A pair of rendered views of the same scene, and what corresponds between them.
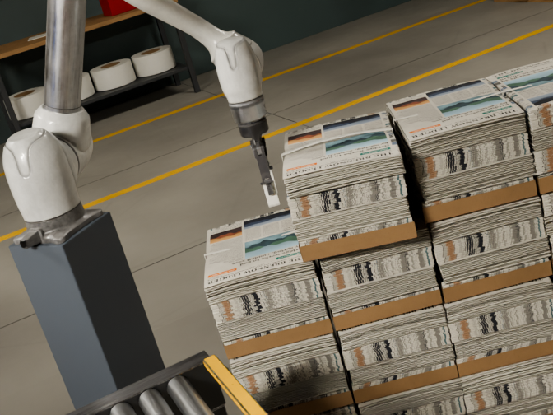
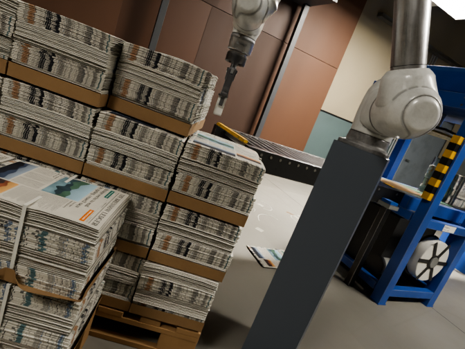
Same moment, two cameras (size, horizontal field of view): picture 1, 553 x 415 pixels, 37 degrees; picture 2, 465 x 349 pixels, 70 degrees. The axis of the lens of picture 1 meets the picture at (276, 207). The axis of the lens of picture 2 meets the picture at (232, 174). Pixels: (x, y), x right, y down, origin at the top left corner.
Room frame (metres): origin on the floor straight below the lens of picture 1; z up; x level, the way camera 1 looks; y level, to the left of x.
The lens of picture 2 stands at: (3.35, -0.06, 1.02)
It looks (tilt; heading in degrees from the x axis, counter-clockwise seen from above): 13 degrees down; 171
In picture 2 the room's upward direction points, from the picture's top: 21 degrees clockwise
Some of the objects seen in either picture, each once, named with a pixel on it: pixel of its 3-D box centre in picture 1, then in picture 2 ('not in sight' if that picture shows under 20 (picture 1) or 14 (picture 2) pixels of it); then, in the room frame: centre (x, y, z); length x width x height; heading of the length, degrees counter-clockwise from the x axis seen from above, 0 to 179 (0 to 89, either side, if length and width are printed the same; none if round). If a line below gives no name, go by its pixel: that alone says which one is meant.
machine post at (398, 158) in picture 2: not in sight; (385, 179); (0.31, 1.88, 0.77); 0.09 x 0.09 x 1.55; 20
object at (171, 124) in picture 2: not in sight; (155, 114); (2.15, -0.21, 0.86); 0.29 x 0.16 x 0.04; 83
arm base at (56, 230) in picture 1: (51, 222); (367, 142); (2.12, 0.59, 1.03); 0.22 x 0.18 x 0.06; 146
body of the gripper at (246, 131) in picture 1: (256, 136); (233, 66); (2.09, 0.00, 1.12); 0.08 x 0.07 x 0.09; 178
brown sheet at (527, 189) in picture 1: (460, 177); (80, 85); (2.08, -0.50, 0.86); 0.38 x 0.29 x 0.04; 177
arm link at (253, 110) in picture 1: (248, 109); (240, 46); (2.09, 0.00, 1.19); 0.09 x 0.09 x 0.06
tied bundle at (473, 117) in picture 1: (455, 146); (85, 61); (2.08, -0.50, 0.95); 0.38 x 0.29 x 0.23; 177
